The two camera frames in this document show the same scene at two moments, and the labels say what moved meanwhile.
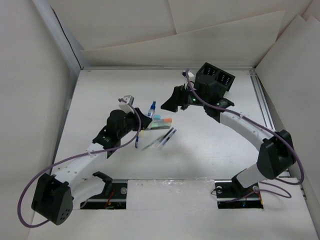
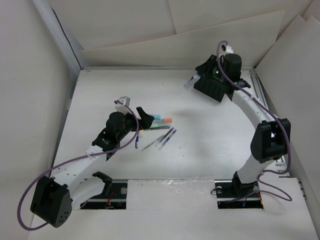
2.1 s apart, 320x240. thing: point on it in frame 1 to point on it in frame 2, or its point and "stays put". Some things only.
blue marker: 151,111 to 190,83
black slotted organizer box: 211,82 stays put
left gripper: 146,120 stays put
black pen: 160,128 stays put
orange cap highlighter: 165,120 stays put
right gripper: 179,93 to 206,67
